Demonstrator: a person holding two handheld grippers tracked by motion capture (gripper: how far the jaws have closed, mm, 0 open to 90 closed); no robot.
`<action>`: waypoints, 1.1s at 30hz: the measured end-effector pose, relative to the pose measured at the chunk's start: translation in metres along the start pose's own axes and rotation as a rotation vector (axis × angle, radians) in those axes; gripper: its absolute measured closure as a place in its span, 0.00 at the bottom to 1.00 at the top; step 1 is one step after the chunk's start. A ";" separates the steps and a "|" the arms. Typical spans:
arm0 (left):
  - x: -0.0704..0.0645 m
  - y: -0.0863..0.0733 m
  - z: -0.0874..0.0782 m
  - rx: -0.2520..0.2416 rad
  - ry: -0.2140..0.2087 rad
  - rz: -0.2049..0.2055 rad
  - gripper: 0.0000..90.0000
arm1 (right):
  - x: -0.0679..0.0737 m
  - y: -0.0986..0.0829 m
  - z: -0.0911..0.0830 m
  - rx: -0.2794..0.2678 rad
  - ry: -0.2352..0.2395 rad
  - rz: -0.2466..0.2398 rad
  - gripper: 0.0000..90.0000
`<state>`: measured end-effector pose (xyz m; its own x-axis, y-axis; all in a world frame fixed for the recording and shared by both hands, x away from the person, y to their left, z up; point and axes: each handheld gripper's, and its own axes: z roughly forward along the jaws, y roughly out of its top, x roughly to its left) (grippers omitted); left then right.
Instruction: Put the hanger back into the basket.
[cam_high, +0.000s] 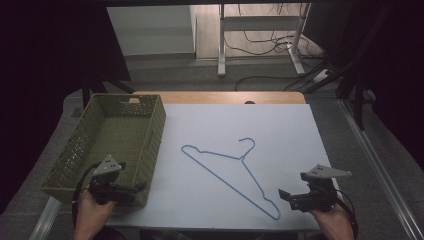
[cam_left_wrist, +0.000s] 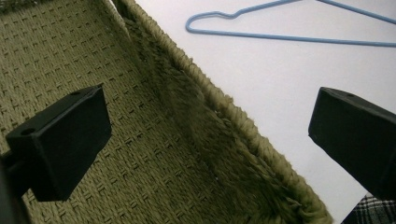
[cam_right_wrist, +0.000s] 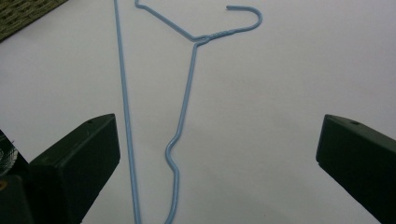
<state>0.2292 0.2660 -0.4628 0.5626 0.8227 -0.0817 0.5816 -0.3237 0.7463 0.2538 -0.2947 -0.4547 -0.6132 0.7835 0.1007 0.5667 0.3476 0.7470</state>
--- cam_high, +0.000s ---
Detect black metal stand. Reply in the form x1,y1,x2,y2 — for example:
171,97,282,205
301,3,378,131

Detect person's left hand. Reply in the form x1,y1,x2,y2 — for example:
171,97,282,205
75,190,118,233

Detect long black floor cable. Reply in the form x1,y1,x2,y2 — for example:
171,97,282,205
234,75,303,92

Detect white table mat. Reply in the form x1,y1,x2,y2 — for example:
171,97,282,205
105,103,340,232

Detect blue wire clothes hanger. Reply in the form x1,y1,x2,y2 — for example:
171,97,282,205
180,137,282,222

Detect white metal desk frame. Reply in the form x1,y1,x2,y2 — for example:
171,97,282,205
217,3,313,78

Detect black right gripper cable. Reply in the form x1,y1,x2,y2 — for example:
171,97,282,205
335,189,360,240

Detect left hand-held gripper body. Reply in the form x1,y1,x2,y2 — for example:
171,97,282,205
88,154,138,205

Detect black curtain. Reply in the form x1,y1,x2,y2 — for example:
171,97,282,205
0,0,132,215
361,0,424,172

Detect person's right hand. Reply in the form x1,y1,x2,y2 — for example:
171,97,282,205
309,199,352,234

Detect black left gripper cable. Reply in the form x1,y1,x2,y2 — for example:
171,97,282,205
71,162,102,228

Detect green woven plastic basket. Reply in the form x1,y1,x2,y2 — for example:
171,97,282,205
40,93,167,207

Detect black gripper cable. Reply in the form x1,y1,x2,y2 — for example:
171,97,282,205
335,189,360,240
71,162,102,228

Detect white power strip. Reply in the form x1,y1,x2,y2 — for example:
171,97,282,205
312,68,332,84

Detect tangled black floor cables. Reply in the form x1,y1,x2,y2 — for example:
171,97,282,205
222,3,323,58

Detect white wall panel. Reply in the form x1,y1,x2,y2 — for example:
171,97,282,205
106,4,196,58

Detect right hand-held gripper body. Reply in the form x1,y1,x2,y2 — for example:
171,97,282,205
288,163,353,213

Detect aluminium rail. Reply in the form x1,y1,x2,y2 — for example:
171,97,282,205
29,195,63,240
337,97,424,240

